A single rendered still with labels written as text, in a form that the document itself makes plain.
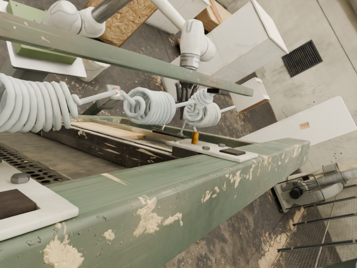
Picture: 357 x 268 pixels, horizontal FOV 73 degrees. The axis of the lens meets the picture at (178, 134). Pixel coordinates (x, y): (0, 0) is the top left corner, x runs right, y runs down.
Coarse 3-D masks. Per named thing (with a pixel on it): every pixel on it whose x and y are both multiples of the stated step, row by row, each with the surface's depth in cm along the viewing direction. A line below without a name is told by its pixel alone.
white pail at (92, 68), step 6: (84, 60) 258; (90, 60) 253; (84, 66) 262; (90, 66) 259; (96, 66) 258; (102, 66) 259; (108, 66) 267; (90, 72) 266; (96, 72) 268; (84, 78) 274; (90, 78) 277
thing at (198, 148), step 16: (192, 96) 56; (208, 96) 54; (64, 128) 90; (80, 128) 91; (80, 144) 84; (96, 144) 78; (112, 144) 73; (128, 144) 69; (144, 144) 71; (176, 144) 56; (192, 144) 58; (208, 144) 60; (224, 144) 59; (112, 160) 74; (128, 160) 69; (144, 160) 65; (160, 160) 62; (240, 160) 47
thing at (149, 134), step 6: (96, 120) 151; (102, 120) 152; (108, 126) 144; (114, 126) 140; (120, 126) 137; (126, 126) 136; (138, 132) 129; (144, 132) 126; (150, 132) 123; (150, 138) 123; (156, 138) 121; (162, 138) 119; (168, 138) 116; (174, 138) 114; (180, 138) 112
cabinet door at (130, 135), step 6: (84, 126) 135; (90, 126) 137; (96, 126) 140; (102, 126) 140; (108, 132) 121; (114, 132) 123; (120, 132) 126; (126, 132) 126; (132, 132) 128; (132, 138) 119; (138, 138) 122
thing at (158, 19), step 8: (168, 0) 399; (176, 0) 405; (184, 0) 411; (192, 0) 418; (200, 0) 425; (176, 8) 423; (184, 8) 430; (192, 8) 437; (200, 8) 445; (152, 16) 422; (160, 16) 430; (184, 16) 452; (192, 16) 460; (152, 24) 446; (160, 24) 450; (168, 24) 458; (168, 32) 486; (176, 32) 490
